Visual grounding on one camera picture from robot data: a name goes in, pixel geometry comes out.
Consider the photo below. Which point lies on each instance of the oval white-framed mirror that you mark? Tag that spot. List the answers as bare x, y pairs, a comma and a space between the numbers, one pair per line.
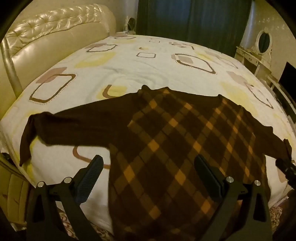
264, 41

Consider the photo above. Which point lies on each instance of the dark green curtain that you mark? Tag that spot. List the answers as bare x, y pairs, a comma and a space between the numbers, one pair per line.
185, 18

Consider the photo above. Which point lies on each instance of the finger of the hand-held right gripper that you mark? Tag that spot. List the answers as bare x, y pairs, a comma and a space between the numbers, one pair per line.
288, 149

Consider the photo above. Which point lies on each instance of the small round bedside mirror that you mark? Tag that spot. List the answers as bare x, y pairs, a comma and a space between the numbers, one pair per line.
131, 25

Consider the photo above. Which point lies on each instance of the brown patterned rug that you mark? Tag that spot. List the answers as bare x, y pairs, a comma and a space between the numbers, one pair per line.
69, 220

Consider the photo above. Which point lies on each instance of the cream leather bed frame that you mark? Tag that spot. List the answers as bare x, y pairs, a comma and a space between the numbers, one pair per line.
13, 192

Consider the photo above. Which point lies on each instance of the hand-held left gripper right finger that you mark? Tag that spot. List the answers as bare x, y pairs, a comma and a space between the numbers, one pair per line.
208, 178

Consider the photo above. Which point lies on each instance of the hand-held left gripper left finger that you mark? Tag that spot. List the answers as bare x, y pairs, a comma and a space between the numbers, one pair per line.
90, 176

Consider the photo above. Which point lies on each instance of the black television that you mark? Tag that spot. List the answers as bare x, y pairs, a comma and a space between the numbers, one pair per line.
288, 77

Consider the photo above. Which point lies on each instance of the silver metal pole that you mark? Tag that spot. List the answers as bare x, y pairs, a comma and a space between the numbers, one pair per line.
11, 69

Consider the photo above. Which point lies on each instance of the white dressing table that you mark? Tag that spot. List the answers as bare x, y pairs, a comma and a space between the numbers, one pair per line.
251, 56

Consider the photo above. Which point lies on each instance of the white patterned bedsheet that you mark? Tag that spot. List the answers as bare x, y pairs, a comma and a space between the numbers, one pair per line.
138, 69

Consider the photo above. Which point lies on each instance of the brown plaid sweater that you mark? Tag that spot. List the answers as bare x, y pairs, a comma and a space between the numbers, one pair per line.
173, 129

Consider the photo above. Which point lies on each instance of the cream leather headboard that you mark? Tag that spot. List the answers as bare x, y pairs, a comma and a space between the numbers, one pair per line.
46, 34

